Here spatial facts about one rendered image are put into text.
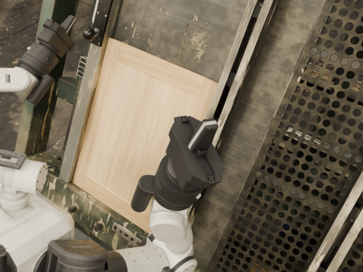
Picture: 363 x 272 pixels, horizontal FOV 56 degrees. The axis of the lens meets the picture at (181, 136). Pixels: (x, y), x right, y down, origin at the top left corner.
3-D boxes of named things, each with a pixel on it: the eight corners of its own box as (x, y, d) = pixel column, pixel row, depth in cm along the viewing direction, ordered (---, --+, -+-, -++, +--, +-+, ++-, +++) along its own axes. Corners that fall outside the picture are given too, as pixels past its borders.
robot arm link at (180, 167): (186, 189, 48) (166, 221, 57) (242, 175, 52) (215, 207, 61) (156, 119, 53) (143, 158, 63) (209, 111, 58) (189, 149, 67)
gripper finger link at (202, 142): (220, 121, 48) (206, 145, 53) (200, 124, 47) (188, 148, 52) (225, 130, 48) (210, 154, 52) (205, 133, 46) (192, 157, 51)
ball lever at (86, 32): (91, 36, 113) (79, 38, 100) (93, 24, 112) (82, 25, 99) (101, 40, 113) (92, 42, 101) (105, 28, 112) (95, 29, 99)
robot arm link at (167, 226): (181, 222, 62) (187, 247, 72) (182, 178, 67) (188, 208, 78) (146, 222, 62) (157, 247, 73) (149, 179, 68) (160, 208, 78)
